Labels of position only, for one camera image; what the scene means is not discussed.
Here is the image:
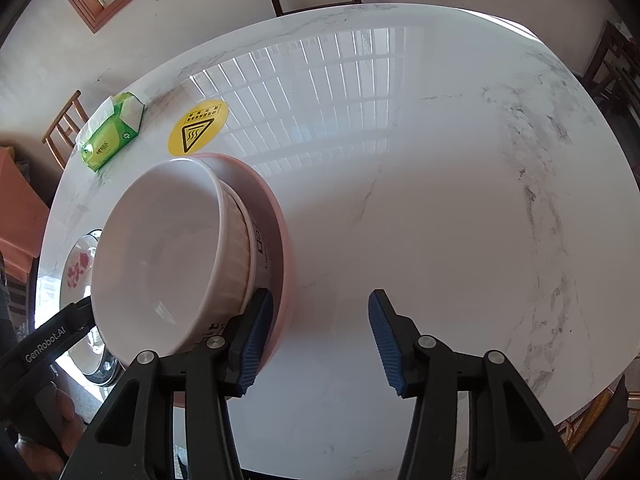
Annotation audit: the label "white bowl with blue stripe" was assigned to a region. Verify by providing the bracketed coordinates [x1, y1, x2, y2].
[91, 158, 253, 357]

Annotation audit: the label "stacked dark wooden chairs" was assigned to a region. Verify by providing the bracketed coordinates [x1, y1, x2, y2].
[580, 20, 640, 126]

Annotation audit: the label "light bamboo chair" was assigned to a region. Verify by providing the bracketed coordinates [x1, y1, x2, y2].
[555, 385, 633, 461]
[42, 90, 91, 170]

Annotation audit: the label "white bowl with rabbit print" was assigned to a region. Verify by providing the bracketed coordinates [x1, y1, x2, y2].
[185, 180, 275, 361]

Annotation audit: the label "green tissue pack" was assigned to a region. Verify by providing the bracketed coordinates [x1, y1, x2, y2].
[80, 91, 146, 172]

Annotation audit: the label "large blue floral plate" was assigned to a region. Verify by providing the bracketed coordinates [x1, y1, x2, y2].
[75, 350, 125, 388]

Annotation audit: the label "pink bowl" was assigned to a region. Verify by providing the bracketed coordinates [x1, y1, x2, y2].
[190, 152, 299, 366]

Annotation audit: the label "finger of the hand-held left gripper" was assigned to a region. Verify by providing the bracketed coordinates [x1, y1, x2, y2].
[62, 296, 97, 336]

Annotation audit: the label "round yellow sticker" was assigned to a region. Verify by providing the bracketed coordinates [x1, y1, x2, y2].
[167, 100, 230, 157]

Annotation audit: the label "white plate with red flowers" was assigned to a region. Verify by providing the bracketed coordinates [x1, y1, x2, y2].
[59, 229, 116, 386]

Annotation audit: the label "person's left hand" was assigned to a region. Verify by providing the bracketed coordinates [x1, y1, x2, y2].
[50, 384, 87, 456]

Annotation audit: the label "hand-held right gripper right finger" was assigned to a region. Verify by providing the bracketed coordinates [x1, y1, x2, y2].
[368, 288, 583, 480]

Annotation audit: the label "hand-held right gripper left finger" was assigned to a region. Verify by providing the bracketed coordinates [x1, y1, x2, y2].
[72, 287, 275, 480]

